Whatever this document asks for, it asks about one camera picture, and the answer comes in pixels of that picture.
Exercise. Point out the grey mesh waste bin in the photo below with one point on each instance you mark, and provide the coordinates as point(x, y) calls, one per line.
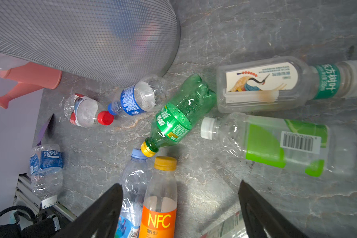
point(116, 42)

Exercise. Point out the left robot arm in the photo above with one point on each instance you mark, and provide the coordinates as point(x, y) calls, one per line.
point(42, 227)

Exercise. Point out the orange NFC juice bottle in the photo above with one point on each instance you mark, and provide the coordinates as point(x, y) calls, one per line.
point(160, 202)

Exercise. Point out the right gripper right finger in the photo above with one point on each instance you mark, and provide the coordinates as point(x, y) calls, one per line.
point(261, 219)

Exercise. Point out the red label clear bottle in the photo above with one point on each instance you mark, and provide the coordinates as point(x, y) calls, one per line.
point(86, 112)

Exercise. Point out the small crushed blue bottle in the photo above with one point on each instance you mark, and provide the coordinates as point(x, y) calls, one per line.
point(150, 94)

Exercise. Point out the blue cartoon label water bottle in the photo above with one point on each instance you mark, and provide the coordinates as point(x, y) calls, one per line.
point(134, 181)

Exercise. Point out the lime green label bottle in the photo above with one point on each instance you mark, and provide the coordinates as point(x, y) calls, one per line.
point(301, 147)

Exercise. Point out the tall clear bottle green-red cap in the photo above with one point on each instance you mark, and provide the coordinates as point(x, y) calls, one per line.
point(233, 227)

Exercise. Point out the green Sprite bottle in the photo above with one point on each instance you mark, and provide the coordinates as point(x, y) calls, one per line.
point(179, 115)

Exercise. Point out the bird label tea bottle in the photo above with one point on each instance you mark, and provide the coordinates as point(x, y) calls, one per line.
point(282, 83)

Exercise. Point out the pink watering can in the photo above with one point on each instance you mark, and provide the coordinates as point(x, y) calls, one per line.
point(30, 78)

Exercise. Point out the Pocari Sweat bottle left front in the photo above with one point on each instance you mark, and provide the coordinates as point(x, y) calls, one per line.
point(46, 164)

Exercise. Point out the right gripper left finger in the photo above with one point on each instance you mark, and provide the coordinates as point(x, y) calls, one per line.
point(100, 220)

